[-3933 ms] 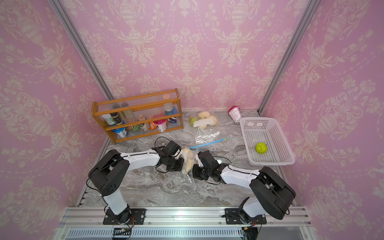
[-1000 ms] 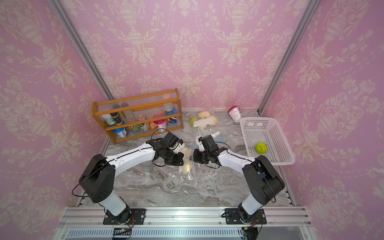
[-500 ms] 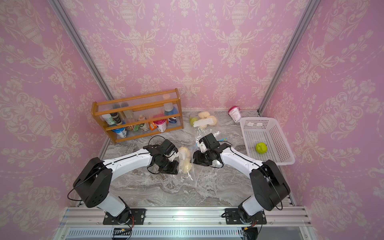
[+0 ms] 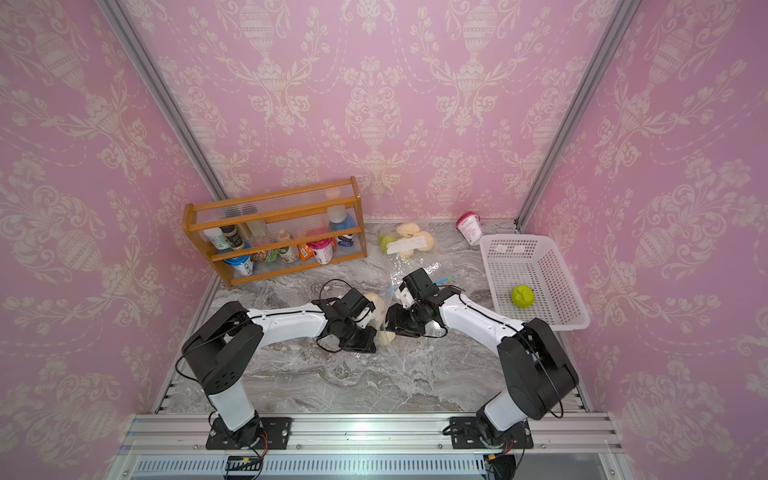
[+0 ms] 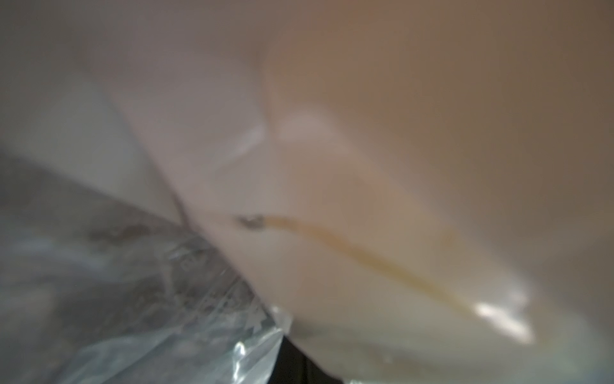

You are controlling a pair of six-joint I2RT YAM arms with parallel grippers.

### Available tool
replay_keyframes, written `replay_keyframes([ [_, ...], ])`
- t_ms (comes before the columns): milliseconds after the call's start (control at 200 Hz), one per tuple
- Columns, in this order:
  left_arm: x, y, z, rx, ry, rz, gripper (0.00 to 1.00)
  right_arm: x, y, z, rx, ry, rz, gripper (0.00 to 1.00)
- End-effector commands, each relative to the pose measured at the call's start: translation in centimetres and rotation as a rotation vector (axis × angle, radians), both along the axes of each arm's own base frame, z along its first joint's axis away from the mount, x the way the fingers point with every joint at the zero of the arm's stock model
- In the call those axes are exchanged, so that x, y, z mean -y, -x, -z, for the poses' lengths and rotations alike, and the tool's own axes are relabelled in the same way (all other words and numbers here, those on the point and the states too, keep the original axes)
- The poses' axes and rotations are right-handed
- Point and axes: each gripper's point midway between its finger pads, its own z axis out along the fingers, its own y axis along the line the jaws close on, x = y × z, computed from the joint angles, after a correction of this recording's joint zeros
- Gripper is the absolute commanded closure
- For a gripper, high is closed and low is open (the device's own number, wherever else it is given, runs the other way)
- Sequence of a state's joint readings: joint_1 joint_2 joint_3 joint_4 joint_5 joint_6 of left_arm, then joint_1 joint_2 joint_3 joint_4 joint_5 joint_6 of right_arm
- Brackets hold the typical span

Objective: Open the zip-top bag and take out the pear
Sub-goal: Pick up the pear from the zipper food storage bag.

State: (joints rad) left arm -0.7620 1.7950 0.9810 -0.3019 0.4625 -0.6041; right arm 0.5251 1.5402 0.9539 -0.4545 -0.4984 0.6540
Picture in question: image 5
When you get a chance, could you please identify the clear zip-top bag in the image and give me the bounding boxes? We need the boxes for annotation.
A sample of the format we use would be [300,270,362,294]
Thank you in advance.
[0,0,614,384]

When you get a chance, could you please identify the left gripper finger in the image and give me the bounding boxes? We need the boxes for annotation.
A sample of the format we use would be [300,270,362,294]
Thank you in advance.
[268,337,343,384]

